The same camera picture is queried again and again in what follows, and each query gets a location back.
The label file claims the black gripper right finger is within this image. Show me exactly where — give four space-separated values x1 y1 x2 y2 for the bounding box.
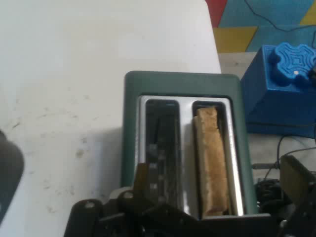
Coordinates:
278 155 316 237

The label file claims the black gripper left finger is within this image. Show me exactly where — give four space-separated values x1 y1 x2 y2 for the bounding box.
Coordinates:
66 162 199 237

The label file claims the brown toast slice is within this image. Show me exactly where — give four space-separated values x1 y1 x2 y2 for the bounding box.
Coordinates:
192 105 231 218

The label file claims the dark green two-slot toaster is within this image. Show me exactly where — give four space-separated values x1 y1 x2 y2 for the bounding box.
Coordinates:
119 71 260 220

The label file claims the thin black cable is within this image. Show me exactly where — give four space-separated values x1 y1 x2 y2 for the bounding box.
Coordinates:
243 0 316 32
251 134 316 179

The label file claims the colourful triangle pattern mat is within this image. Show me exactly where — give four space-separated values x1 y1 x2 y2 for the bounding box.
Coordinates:
205 0 316 53

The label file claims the dark blue knobbed block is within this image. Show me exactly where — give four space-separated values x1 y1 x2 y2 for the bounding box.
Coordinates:
240 42 316 137

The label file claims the black rounded appliance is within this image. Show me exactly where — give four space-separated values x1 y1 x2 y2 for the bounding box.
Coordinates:
0 129 25 219

